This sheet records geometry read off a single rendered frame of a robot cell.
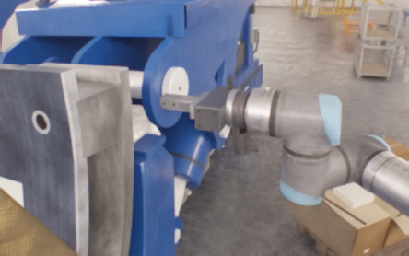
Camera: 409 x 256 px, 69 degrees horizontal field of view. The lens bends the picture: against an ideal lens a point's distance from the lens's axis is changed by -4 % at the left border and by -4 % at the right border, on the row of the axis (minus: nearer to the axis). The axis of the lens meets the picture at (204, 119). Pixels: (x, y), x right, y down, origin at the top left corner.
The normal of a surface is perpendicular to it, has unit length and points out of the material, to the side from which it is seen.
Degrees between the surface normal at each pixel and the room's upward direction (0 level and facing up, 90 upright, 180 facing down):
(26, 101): 88
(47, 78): 88
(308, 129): 89
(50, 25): 86
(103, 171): 75
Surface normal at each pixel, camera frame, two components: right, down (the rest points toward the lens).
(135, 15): -0.37, 0.32
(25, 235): 0.80, 0.08
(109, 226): -0.36, -0.04
